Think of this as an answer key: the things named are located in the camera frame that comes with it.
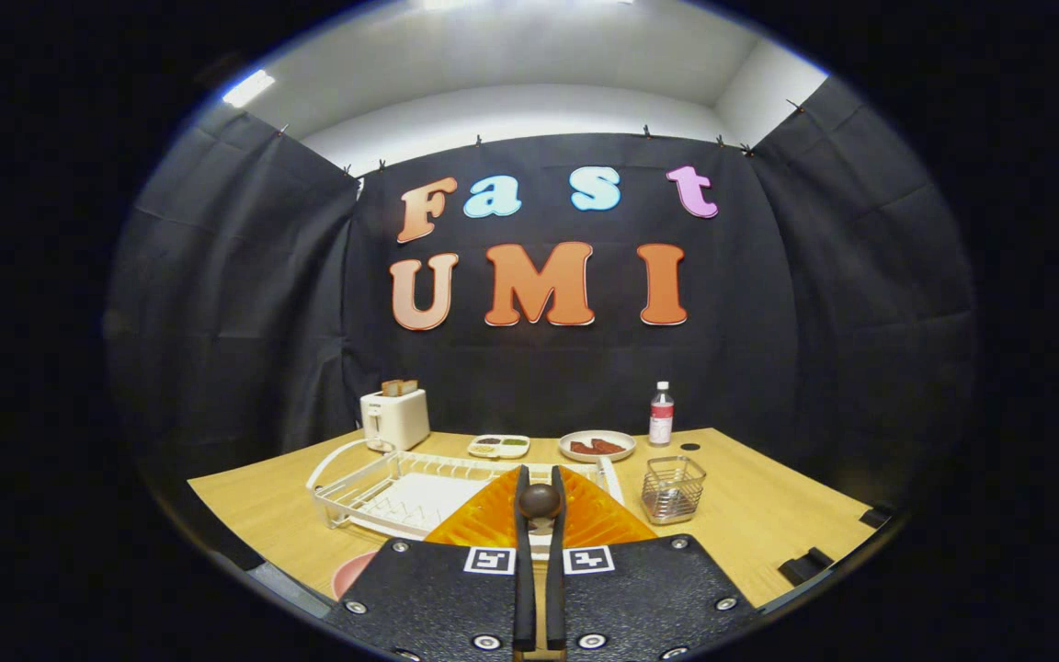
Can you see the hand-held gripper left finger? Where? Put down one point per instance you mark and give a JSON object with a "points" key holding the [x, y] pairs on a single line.
{"points": [[523, 588]]}

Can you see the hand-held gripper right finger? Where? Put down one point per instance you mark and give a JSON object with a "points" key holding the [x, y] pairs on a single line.
{"points": [[555, 588]]}

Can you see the pink plate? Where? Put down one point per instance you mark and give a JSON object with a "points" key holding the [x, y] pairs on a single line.
{"points": [[350, 577]]}

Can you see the white divided sauce dish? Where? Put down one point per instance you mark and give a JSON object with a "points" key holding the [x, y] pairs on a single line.
{"points": [[497, 447]]}

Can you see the white round plate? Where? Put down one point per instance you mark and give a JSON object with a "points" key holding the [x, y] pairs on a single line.
{"points": [[597, 434]]}

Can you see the red meat piece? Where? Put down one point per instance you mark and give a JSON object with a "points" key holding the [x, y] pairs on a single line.
{"points": [[609, 447], [582, 449]]}

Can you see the clear bottle with red label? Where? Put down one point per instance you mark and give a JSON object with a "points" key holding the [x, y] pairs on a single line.
{"points": [[661, 418]]}

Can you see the white toaster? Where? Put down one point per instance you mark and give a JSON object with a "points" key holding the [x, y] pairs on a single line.
{"points": [[396, 421]]}

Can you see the black backdrop cloth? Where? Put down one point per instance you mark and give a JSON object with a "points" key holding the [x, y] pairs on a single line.
{"points": [[585, 368]]}

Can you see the toast slices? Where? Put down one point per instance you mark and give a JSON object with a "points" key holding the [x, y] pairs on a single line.
{"points": [[399, 387]]}

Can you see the black table clamp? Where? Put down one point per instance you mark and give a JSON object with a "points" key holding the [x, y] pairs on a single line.
{"points": [[805, 565]]}

